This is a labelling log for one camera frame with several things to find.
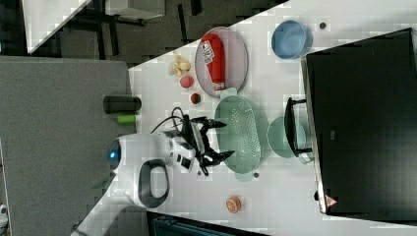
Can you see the blue plastic bowl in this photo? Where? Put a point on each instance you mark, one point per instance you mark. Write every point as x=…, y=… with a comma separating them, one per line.
x=291, y=40

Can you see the yellow toy banana bunch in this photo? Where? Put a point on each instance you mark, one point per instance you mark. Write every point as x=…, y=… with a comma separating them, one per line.
x=179, y=66

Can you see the grey oval tray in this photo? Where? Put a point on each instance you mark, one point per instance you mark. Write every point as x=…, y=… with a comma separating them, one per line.
x=236, y=62

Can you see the pink toy fruit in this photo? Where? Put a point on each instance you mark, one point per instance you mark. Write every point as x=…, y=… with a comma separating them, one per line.
x=186, y=82

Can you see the black toaster oven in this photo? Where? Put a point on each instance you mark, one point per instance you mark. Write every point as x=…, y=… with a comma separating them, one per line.
x=361, y=105

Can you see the black cylinder can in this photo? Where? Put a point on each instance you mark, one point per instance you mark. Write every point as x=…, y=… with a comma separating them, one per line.
x=120, y=104

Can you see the mint green cup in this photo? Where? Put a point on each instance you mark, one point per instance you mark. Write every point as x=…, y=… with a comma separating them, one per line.
x=277, y=139

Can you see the mint green oval strainer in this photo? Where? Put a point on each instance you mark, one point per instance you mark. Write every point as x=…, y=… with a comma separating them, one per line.
x=240, y=134

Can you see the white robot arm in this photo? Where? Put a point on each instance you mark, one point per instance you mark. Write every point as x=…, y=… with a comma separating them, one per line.
x=139, y=164

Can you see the grey fabric mat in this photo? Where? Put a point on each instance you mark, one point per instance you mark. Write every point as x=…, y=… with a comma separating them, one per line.
x=55, y=138

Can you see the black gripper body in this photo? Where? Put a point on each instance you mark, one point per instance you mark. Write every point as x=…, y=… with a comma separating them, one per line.
x=196, y=136

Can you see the white background table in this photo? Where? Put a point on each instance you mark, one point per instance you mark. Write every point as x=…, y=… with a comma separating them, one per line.
x=42, y=18

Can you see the red toy strawberry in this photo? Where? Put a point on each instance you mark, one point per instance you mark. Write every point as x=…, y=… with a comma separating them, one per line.
x=195, y=98

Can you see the green small cylinder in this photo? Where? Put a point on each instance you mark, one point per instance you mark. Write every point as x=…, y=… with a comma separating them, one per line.
x=126, y=118

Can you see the red ketchup bottle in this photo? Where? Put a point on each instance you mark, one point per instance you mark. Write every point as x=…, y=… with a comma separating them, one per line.
x=213, y=53

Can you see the black oven door handle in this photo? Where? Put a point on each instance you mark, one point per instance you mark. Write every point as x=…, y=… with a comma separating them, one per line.
x=290, y=127

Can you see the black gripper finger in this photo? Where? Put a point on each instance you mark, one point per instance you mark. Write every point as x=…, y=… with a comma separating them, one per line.
x=211, y=123
x=218, y=157

